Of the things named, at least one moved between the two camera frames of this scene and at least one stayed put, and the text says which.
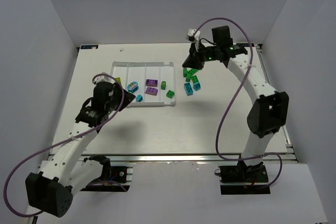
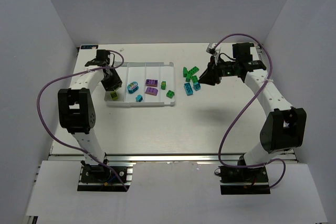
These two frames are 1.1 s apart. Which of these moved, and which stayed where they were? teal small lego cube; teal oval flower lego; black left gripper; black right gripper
Moved: black left gripper; black right gripper
Stayed: teal oval flower lego; teal small lego cube
